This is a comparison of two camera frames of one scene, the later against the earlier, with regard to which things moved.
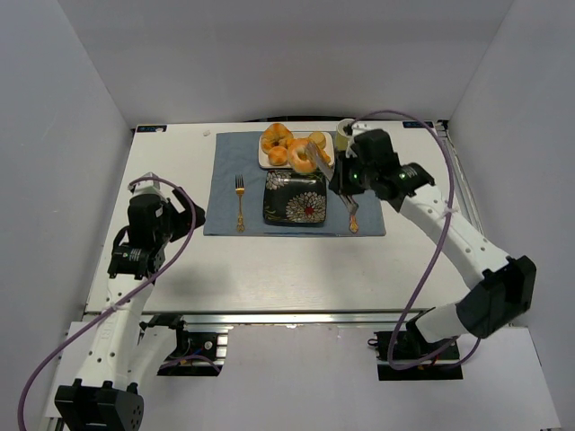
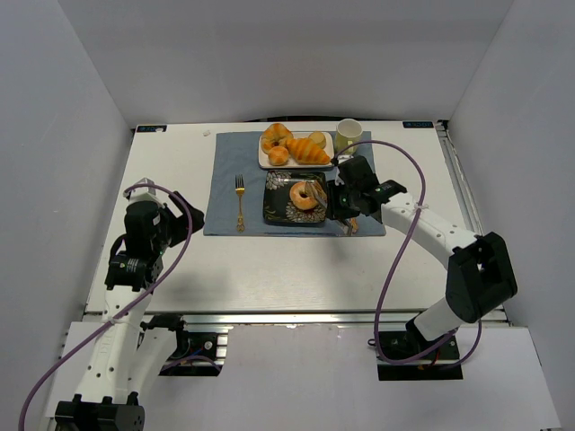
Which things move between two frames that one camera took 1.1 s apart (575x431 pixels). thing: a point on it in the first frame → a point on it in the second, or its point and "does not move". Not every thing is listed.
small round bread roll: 319,137 does not move
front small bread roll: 278,155 does not move
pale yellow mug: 344,128 does not move
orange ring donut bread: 300,156 → 296,190
